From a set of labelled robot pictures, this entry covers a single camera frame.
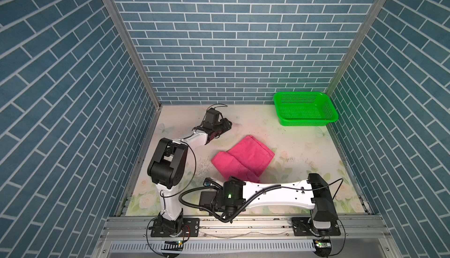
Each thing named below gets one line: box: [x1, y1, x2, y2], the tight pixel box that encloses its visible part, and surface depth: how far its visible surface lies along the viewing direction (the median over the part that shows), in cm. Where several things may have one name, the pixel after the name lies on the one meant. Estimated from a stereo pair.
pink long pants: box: [210, 134, 275, 183], surface depth 91 cm
